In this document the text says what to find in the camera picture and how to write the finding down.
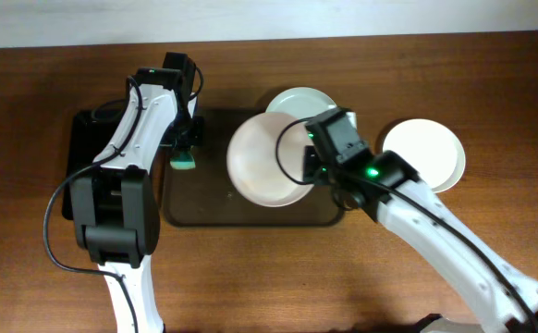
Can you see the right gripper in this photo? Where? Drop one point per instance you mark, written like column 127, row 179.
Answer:
column 306, row 173

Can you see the black plastic tray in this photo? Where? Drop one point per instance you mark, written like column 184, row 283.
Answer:
column 84, row 139

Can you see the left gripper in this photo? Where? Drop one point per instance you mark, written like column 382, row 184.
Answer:
column 197, row 135

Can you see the pale blue plate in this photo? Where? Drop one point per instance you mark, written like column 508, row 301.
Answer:
column 301, row 102

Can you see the green yellow sponge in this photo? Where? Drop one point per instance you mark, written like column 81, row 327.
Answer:
column 182, row 159

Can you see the brown serving tray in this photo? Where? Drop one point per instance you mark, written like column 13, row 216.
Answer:
column 206, row 197

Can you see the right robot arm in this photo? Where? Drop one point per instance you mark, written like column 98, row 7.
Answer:
column 390, row 191

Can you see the white plate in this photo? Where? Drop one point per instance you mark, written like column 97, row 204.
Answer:
column 431, row 148
column 264, row 159

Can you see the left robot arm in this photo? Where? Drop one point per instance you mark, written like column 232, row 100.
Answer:
column 122, row 248

